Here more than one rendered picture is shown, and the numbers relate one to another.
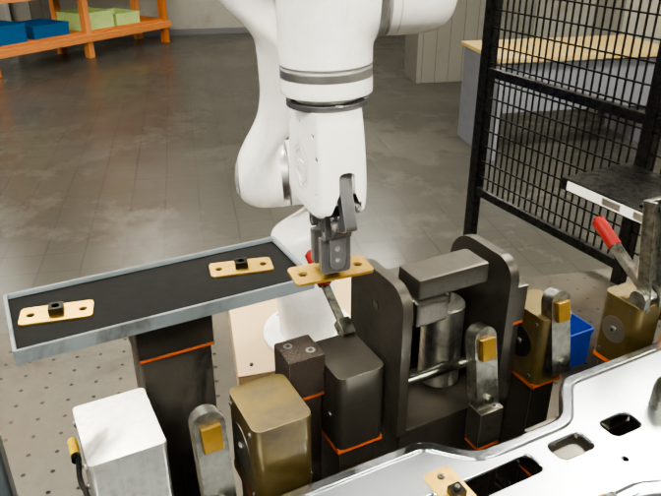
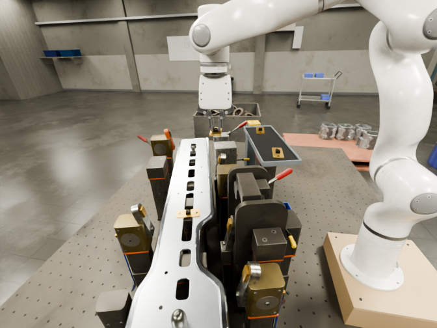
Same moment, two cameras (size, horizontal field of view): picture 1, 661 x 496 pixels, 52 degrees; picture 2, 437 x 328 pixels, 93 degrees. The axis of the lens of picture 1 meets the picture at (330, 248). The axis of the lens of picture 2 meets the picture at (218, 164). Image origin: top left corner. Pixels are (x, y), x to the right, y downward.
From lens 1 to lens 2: 1.08 m
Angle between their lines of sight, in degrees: 95
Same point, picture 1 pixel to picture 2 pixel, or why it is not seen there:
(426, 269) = (244, 177)
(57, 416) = (319, 198)
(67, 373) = (344, 200)
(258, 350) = (348, 241)
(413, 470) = (203, 208)
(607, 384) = (210, 307)
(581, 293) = not seen: outside the picture
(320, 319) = (358, 254)
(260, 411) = (224, 166)
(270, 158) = (375, 154)
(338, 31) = not seen: hidden behind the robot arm
